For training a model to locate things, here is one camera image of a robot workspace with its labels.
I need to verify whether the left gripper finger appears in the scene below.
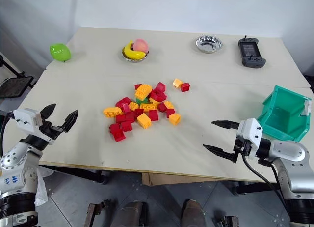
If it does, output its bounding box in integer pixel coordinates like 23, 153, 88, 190
59, 109, 79, 133
40, 103, 57, 123

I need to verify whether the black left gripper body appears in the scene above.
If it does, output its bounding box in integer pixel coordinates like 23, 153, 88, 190
36, 121, 68, 145

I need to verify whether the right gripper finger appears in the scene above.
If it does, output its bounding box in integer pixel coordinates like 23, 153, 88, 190
211, 120, 241, 130
203, 144, 236, 163

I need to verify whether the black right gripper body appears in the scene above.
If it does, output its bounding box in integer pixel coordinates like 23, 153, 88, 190
231, 136, 251, 164

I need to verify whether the black stand tray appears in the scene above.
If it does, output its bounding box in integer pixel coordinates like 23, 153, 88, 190
0, 75, 35, 99

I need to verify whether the large red block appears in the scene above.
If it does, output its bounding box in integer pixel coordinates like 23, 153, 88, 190
109, 123, 127, 142

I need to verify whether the teal plastic bin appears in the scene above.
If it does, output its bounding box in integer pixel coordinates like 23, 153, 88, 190
256, 85, 313, 142

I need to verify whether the brown cardboard sheet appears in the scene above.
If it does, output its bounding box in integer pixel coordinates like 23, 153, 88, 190
141, 172, 222, 187

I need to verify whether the red plastic toy brick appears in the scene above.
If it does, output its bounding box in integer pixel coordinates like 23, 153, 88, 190
115, 97, 132, 110

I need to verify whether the white cloth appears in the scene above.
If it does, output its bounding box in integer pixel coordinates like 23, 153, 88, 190
35, 166, 53, 207

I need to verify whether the green toy lime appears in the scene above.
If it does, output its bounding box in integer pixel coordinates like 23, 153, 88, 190
50, 42, 72, 63

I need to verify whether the dark rounded shape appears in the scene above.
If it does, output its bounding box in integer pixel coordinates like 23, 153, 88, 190
117, 200, 149, 227
181, 199, 207, 227

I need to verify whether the white bin label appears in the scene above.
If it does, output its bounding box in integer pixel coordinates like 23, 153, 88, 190
299, 99, 311, 117

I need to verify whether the green plastic building brick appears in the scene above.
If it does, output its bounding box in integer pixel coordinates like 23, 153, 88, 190
135, 95, 150, 105

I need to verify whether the black handheld controller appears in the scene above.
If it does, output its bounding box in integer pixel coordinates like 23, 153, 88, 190
238, 35, 266, 68

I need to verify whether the yellow plastic building brick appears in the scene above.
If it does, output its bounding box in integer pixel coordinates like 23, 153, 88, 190
134, 83, 153, 99

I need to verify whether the empty metal bowl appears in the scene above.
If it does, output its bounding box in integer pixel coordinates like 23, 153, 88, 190
195, 35, 224, 54

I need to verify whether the metal fruit bowl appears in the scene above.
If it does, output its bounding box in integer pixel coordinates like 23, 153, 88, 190
121, 45, 151, 63

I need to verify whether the yellow toy banana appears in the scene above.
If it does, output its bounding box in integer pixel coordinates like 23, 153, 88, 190
123, 40, 148, 59

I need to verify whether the pink toy peach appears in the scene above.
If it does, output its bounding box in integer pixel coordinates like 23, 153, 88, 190
132, 38, 150, 54

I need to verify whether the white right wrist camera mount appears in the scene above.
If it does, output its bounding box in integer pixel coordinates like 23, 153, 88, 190
235, 118, 263, 160

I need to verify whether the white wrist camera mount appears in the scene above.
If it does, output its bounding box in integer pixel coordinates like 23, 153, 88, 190
235, 118, 263, 160
13, 108, 44, 135

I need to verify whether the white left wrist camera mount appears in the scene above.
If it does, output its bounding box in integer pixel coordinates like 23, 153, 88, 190
13, 108, 44, 135

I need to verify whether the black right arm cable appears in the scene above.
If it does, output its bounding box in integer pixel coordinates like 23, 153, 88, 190
241, 153, 288, 207

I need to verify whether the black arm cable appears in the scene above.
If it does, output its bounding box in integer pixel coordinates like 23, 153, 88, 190
241, 153, 288, 207
0, 111, 14, 160

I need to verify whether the black table frame leg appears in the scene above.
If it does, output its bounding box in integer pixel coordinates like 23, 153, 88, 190
38, 165, 110, 185
220, 179, 281, 196

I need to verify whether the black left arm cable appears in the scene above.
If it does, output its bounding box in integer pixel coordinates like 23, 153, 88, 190
0, 111, 14, 160

